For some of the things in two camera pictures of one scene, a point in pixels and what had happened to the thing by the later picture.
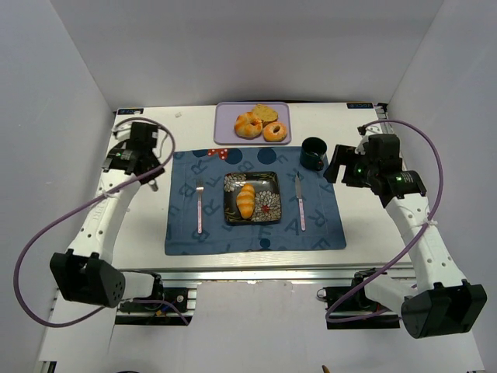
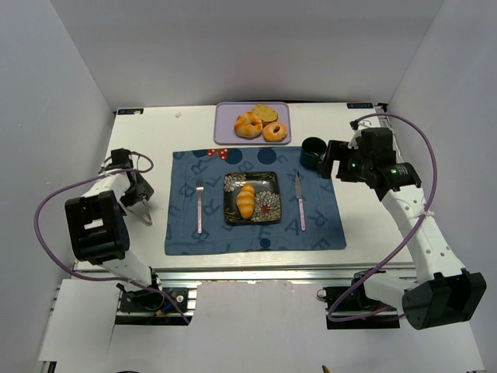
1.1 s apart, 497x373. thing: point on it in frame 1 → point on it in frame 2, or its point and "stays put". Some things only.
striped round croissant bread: x=248 y=126 stays put
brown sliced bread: x=266 y=114 stays put
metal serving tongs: x=153 y=185 → x=142 y=211
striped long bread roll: x=246 y=200 stays put
